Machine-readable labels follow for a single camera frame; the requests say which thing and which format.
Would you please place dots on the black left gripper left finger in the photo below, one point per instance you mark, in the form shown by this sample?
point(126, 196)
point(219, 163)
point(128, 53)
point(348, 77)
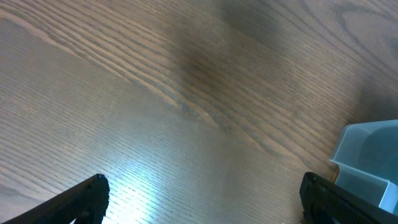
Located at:
point(84, 203)

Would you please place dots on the clear plastic storage bin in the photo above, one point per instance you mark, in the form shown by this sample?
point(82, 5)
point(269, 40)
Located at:
point(366, 154)

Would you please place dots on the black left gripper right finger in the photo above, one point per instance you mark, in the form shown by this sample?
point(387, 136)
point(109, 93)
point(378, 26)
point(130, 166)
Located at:
point(326, 203)

